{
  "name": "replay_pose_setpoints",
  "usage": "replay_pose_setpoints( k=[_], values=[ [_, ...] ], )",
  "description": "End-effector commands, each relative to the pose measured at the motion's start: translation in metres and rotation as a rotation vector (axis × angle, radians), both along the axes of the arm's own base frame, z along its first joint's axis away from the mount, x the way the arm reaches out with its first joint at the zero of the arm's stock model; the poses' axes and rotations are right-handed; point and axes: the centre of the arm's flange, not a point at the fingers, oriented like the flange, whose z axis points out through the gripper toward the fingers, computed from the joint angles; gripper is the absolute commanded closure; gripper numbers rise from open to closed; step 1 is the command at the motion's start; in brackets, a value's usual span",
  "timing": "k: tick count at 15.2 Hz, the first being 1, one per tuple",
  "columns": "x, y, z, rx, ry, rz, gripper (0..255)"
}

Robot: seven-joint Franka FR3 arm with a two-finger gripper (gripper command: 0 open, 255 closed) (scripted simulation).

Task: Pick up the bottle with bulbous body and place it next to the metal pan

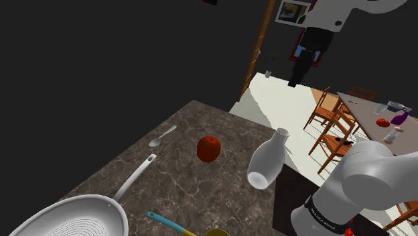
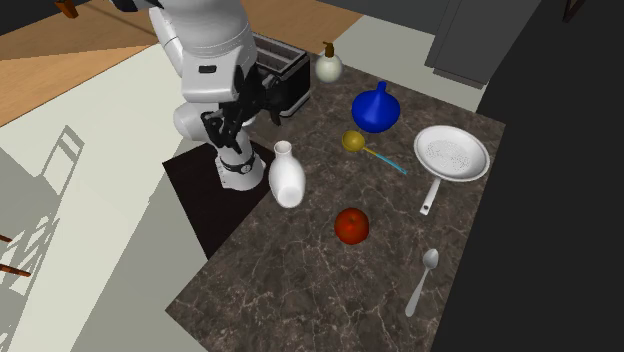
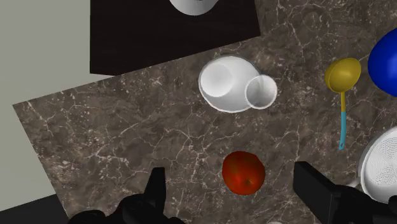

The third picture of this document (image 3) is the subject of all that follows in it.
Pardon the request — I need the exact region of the yellow ladle with blue handle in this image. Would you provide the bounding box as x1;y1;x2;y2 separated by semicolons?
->
324;57;362;151

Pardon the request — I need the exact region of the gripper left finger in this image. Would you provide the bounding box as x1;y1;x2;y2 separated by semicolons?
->
67;167;186;224

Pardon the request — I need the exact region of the white cup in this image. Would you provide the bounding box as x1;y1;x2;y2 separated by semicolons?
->
244;74;279;110

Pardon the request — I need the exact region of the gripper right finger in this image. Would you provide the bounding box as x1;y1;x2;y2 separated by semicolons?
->
292;161;397;224

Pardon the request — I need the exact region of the white colander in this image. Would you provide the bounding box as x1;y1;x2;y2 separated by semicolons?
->
347;126;397;204

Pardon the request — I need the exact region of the red apple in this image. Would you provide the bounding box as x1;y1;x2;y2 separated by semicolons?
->
221;151;266;196

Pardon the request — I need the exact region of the white bowl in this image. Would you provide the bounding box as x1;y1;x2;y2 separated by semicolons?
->
198;55;262;114

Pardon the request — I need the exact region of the blue round vessel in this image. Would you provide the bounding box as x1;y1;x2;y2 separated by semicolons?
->
367;27;397;97

